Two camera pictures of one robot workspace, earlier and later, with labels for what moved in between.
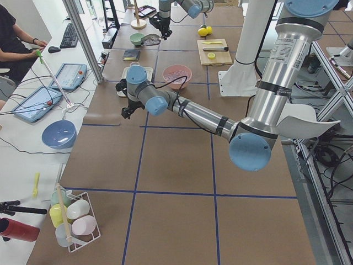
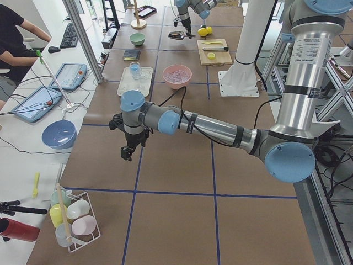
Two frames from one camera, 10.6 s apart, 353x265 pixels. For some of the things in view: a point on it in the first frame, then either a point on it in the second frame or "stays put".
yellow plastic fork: [35, 194] stays put
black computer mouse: [53, 49] stays put
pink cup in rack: [84, 225] stays put
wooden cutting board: [222, 57] stays put
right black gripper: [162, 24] to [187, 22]
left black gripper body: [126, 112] to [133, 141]
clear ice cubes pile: [172, 74] stays put
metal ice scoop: [150, 40] to [177, 35]
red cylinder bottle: [10, 229] stays put
